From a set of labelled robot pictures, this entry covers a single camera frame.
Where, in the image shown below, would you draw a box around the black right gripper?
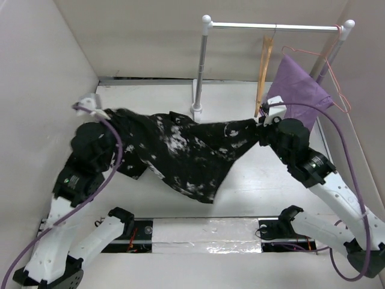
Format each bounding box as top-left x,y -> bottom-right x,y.
257,113 -> 291,164

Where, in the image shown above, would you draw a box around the black white patterned trousers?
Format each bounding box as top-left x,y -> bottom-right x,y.
105,108 -> 259,204

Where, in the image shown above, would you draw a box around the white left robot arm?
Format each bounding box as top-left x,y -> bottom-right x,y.
13,122 -> 134,288

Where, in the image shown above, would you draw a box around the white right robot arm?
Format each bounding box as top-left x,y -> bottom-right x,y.
259,117 -> 384,278

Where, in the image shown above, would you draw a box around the wooden hanger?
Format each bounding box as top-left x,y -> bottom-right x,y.
254,26 -> 276,117

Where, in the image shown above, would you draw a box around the purple garment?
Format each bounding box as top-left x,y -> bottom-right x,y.
263,55 -> 333,131

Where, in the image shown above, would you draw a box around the white silver clothes rack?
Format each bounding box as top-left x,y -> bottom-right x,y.
190,14 -> 356,120

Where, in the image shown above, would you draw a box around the silver tape strip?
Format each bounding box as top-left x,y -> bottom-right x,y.
152,217 -> 262,254

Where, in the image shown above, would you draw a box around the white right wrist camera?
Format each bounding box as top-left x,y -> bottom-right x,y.
257,96 -> 286,126

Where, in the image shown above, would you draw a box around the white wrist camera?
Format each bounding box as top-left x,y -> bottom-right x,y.
257,96 -> 286,126
74,93 -> 110,120

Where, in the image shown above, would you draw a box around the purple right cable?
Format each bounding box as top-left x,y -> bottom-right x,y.
267,103 -> 375,281

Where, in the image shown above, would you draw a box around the purple cable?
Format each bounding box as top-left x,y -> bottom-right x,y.
267,103 -> 375,281
0,104 -> 123,284

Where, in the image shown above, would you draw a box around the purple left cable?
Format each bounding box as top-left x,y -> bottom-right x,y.
0,104 -> 123,284

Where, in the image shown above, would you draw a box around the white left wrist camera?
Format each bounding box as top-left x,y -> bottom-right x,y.
74,93 -> 110,120

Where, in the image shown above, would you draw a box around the pink wire hanger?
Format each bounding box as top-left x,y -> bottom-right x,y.
281,21 -> 354,114

